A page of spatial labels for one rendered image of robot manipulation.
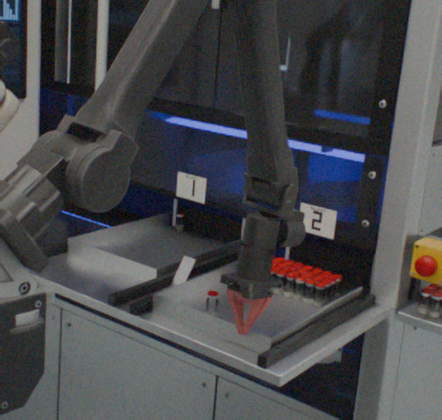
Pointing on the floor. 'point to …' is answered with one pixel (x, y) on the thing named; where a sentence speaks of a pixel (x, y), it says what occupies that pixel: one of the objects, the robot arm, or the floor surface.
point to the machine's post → (402, 198)
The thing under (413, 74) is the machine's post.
